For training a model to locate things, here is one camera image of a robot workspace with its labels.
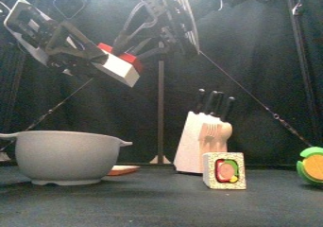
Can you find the speckled toy sushi roll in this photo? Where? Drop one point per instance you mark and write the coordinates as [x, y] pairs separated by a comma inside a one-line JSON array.
[[224, 171]]

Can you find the red toy salmon slice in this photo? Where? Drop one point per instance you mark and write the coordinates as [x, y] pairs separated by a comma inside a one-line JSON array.
[[131, 60]]

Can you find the white toy rice block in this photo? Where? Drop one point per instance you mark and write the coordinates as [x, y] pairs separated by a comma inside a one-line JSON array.
[[119, 68]]

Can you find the green and orange toy roll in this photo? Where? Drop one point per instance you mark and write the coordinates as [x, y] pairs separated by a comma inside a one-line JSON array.
[[311, 166]]

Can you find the grey upright frame post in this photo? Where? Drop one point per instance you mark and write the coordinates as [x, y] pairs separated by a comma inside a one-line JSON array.
[[160, 111]]

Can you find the thin diagonal brace rod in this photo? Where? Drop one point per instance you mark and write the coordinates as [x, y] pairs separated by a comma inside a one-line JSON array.
[[252, 96], [55, 108]]

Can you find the orange and white toy slice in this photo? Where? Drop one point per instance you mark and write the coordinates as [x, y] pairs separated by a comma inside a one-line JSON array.
[[124, 170]]

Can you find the wooden toy fork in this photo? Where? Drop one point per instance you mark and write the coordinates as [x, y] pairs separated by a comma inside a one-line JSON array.
[[214, 136]]

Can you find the black upright frame post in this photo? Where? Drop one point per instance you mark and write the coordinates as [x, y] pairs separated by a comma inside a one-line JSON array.
[[303, 63]]

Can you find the white knife block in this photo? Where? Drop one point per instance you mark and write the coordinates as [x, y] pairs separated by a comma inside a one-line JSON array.
[[188, 145]]

